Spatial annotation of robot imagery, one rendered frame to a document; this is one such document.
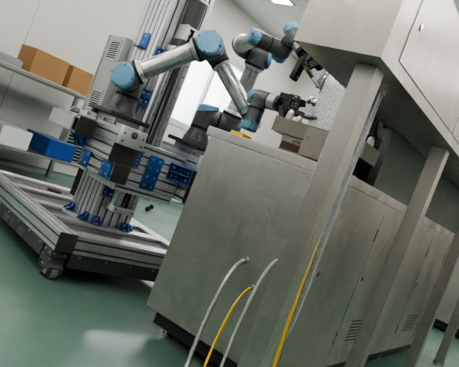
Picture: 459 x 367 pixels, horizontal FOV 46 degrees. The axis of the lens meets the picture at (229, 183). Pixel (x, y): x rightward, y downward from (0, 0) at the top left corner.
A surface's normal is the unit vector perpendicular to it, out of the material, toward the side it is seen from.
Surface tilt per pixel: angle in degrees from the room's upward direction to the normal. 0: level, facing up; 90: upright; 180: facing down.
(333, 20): 90
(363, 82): 90
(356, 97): 90
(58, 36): 90
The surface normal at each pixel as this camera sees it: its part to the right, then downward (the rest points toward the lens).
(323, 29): -0.53, -0.18
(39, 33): 0.76, 0.32
